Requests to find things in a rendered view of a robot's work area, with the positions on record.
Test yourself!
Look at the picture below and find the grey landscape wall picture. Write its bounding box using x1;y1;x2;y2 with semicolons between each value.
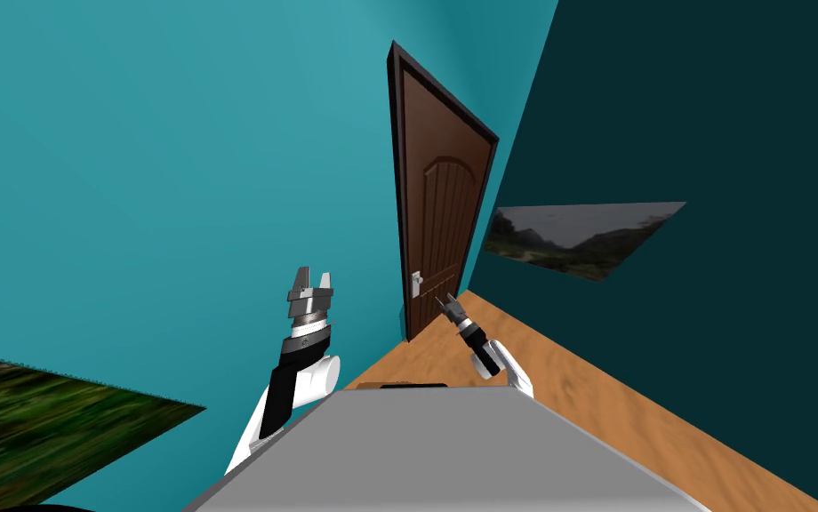
483;201;687;283

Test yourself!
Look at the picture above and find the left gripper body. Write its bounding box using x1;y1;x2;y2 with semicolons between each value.
287;286;335;331

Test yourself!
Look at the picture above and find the green landscape wall picture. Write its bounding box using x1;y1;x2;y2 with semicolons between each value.
0;350;207;512

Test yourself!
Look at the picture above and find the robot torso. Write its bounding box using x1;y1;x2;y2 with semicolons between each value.
180;381;713;512

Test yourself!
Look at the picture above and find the brown door leaf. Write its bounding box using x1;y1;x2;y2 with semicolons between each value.
401;66;493;339

